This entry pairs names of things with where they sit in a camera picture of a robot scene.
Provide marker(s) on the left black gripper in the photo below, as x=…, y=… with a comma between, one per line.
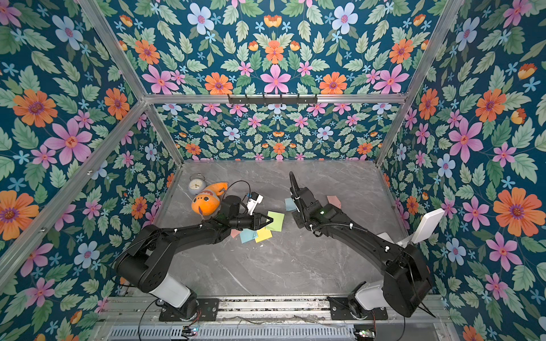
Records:
x=255, y=221

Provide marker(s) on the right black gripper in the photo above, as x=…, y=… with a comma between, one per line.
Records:
x=300, y=204

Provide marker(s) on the torn blue sheet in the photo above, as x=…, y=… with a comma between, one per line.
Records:
x=290, y=205

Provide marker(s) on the green memo pad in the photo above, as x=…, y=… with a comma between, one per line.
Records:
x=277, y=221

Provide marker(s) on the blue memo pad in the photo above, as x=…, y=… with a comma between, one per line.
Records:
x=247, y=235

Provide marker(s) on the torn pink sheet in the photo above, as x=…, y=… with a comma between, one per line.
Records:
x=334, y=200

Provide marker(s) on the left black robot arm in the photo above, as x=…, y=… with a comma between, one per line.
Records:
x=146, y=262

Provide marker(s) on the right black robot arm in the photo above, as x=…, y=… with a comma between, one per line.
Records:
x=406, y=279

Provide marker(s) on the yellow memo pad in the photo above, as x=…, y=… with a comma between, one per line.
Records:
x=262, y=235

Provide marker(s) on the pink memo pad left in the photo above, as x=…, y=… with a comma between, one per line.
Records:
x=235, y=232

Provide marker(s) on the orange fish plush toy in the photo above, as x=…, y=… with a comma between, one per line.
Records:
x=208, y=200

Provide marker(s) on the small white alarm clock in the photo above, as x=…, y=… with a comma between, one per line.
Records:
x=197, y=184

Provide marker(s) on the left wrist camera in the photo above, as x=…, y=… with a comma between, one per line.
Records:
x=254, y=199

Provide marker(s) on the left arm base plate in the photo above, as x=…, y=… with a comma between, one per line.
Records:
x=194, y=309

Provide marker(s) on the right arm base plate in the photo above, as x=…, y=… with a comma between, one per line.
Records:
x=348, y=309

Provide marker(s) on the black hook rail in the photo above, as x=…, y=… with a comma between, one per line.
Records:
x=272, y=99

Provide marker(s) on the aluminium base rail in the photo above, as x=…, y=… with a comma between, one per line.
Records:
x=304, y=317

